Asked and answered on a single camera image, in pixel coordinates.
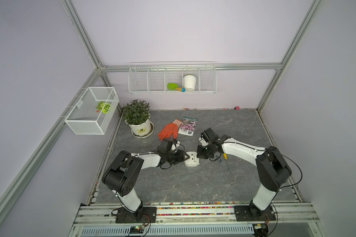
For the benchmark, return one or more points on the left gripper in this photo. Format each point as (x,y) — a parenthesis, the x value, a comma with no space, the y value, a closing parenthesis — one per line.
(180,157)

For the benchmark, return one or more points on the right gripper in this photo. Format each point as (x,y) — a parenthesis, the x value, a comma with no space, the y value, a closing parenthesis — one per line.
(200,154)

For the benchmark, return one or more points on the white alarm device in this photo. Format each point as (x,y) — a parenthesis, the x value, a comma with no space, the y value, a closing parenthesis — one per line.
(192,160)

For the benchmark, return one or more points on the yellow handled screwdriver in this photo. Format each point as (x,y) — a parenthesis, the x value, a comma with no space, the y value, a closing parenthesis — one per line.
(226,160)

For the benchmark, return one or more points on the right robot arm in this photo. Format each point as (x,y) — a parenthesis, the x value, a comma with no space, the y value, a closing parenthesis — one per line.
(272,168)

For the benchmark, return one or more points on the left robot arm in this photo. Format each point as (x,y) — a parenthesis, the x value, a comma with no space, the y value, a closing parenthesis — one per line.
(122,174)

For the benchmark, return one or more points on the flower seed packet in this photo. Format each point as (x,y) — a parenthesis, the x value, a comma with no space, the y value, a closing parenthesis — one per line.
(188,126)

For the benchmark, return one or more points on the orange rubber glove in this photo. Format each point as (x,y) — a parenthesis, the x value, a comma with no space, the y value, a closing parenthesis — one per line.
(170,130)

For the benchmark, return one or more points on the potted green plant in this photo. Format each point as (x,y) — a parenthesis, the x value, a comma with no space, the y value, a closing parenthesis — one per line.
(137,116)

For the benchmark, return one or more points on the small white pot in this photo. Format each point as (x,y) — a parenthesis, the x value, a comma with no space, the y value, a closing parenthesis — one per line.
(189,82)

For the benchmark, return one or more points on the green toy trowel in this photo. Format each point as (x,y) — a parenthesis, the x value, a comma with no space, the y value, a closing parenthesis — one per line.
(175,87)

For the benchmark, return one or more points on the white vent grille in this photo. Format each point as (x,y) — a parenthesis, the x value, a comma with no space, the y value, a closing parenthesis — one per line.
(168,230)

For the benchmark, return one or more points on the green item in basket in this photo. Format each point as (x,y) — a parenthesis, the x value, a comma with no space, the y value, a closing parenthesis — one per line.
(103,107)

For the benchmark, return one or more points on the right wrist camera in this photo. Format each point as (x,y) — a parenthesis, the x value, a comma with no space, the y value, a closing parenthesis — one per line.
(202,142)

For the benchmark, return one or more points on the long white wire shelf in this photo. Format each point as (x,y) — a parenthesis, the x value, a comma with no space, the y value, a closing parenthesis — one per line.
(154,78)

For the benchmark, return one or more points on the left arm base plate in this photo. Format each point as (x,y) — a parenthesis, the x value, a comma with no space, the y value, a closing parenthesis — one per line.
(142,215)

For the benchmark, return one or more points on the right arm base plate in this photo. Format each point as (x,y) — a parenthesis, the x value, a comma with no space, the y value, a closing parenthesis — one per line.
(246,213)

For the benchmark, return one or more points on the white wire basket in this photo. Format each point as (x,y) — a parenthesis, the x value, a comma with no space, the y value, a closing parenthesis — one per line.
(83,118)

